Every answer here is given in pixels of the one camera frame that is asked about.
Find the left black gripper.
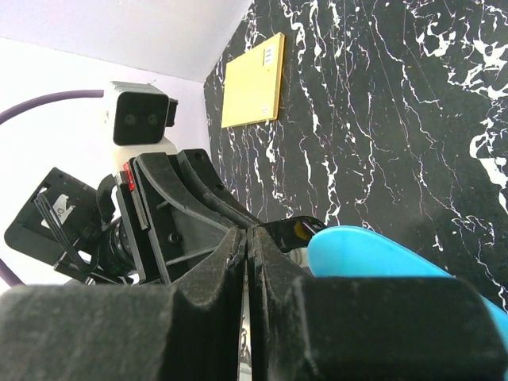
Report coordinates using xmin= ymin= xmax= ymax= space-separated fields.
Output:
xmin=116 ymin=148 xmax=261 ymax=285

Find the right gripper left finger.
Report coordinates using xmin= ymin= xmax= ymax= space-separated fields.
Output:
xmin=1 ymin=229 xmax=245 ymax=380

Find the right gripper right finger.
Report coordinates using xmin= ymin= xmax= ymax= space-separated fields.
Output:
xmin=248 ymin=227 xmax=507 ymax=380

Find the blue organizer handle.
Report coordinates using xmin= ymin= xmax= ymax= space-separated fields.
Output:
xmin=307 ymin=225 xmax=508 ymax=322

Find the black tagged key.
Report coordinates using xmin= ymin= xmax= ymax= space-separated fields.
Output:
xmin=260 ymin=216 xmax=327 ymax=253

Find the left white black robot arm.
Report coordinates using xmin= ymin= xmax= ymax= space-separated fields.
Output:
xmin=4 ymin=149 xmax=259 ymax=285

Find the yellow notepad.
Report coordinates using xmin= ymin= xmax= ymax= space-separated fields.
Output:
xmin=221 ymin=33 xmax=285 ymax=129

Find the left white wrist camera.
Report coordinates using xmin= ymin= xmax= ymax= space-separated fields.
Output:
xmin=101 ymin=81 xmax=179 ymax=174

